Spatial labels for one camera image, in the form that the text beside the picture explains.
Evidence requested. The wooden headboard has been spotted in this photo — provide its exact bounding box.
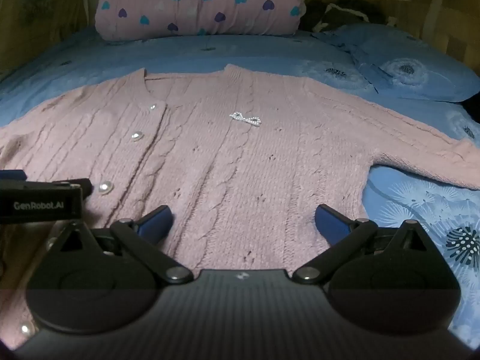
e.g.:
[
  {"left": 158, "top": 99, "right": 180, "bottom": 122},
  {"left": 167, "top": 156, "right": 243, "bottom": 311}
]
[{"left": 360, "top": 0, "right": 480, "bottom": 66}]

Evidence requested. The blue dandelion-print pillow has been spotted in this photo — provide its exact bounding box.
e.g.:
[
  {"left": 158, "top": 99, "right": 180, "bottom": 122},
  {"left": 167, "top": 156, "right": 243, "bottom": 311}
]
[{"left": 350, "top": 22, "right": 480, "bottom": 103}]

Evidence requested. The pink heart-print rolled quilt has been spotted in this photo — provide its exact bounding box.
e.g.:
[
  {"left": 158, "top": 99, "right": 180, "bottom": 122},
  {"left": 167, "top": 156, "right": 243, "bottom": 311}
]
[{"left": 94, "top": 0, "right": 306, "bottom": 42}]

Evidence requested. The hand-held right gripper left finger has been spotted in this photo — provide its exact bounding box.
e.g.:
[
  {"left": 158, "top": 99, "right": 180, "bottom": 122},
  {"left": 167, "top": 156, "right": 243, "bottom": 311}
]
[{"left": 48, "top": 205, "right": 194, "bottom": 285}]

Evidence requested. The pearl bow brooch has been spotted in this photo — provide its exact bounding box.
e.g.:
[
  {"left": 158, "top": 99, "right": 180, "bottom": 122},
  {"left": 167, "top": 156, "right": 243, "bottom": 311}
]
[{"left": 229, "top": 112, "right": 262, "bottom": 127}]

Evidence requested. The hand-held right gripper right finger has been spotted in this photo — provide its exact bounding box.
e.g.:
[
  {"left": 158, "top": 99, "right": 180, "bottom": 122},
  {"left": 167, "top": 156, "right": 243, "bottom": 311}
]
[{"left": 292, "top": 204, "right": 436, "bottom": 285}]

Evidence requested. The dark cloth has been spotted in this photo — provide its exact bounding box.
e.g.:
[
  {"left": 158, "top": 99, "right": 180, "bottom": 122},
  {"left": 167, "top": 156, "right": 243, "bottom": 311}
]
[{"left": 300, "top": 0, "right": 398, "bottom": 33}]

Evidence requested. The blue dandelion-print bed sheet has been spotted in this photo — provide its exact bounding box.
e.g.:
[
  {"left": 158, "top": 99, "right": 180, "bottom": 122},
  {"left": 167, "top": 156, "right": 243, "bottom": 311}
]
[{"left": 0, "top": 25, "right": 480, "bottom": 350}]

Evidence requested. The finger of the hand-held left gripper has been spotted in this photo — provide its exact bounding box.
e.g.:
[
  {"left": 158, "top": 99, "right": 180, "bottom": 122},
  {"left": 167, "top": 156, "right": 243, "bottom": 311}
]
[{"left": 52, "top": 178, "right": 93, "bottom": 199}]

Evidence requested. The pink knit cardigan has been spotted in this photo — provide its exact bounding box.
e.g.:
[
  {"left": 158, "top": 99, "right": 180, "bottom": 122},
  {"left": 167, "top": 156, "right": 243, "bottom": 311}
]
[{"left": 0, "top": 64, "right": 480, "bottom": 349}]

